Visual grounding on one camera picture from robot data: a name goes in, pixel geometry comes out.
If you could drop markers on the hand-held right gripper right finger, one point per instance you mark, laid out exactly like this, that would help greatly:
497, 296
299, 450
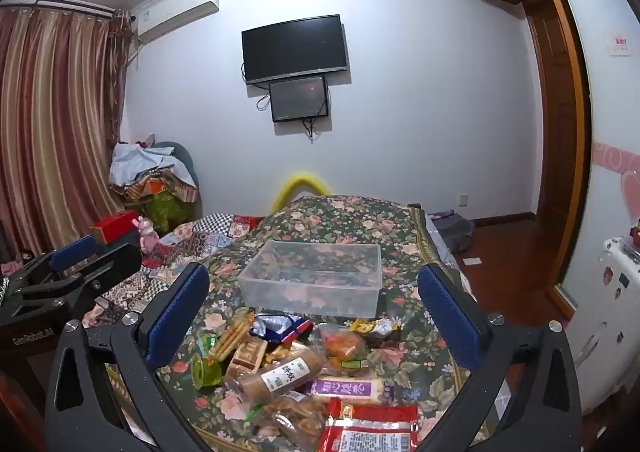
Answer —
450, 319

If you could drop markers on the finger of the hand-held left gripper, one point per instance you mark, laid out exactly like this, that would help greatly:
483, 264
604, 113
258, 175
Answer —
117, 259
75, 252

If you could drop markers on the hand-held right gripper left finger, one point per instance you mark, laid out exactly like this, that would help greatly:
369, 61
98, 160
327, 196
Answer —
175, 319

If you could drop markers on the green jelly cup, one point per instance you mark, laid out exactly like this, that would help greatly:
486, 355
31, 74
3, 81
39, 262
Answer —
206, 367

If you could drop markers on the biscuit stick pack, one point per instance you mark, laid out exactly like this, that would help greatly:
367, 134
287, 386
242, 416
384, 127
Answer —
232, 334

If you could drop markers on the brown wafer box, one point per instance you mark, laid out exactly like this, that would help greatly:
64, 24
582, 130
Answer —
247, 357

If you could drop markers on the cracker roll with white label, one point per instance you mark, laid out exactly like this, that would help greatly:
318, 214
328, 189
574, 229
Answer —
280, 374

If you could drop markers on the white packet with purple label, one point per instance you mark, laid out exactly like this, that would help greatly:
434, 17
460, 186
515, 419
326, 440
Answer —
350, 388

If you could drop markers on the red snack packet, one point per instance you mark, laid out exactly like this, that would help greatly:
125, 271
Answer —
370, 427

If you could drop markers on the clear plastic storage box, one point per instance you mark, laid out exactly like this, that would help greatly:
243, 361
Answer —
310, 282

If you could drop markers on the clear cookie bag green seal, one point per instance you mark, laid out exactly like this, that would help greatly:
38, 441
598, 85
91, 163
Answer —
292, 424

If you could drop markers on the red box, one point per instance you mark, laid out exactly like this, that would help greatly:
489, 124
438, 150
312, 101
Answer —
112, 226

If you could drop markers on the pink plush toy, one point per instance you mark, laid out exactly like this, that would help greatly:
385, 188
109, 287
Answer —
146, 237

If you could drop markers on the white paper sheet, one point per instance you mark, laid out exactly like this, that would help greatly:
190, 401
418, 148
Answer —
473, 261

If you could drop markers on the yellow and white snack packet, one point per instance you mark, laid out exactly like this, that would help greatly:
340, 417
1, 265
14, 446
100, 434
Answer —
375, 326

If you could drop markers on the grey bag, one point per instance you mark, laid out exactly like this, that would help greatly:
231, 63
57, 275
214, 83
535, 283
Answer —
452, 232

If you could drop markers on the pile of clothes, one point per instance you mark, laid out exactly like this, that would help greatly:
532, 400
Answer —
145, 172

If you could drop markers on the patchwork quilt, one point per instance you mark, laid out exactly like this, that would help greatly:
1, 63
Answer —
215, 232

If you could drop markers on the blue and white snack packet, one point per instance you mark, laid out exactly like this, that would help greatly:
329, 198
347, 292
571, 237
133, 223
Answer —
280, 327

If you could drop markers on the golden pastry bag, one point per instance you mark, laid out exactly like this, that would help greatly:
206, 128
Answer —
342, 344

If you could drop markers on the striped brown curtain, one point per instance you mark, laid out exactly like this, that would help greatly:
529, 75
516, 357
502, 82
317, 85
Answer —
55, 122

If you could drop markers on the floral bedspread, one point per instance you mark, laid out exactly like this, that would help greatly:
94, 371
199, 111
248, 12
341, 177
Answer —
345, 217

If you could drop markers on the white fridge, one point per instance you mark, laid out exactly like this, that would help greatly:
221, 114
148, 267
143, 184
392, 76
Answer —
610, 312

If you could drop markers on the yellow hoop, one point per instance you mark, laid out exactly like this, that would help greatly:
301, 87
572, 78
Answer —
300, 180

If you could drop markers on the white air conditioner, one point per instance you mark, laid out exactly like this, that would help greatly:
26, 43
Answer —
175, 12

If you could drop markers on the wall outlet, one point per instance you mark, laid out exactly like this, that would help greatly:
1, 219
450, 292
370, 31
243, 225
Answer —
463, 200

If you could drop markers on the wooden door frame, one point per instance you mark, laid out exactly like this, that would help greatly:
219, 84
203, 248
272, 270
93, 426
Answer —
560, 132

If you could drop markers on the small black wall monitor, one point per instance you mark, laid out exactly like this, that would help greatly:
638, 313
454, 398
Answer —
298, 99

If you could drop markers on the large black wall television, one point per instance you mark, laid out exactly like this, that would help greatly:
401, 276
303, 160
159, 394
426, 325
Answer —
295, 49

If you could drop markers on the wall switch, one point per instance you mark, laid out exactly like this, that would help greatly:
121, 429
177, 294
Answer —
618, 44

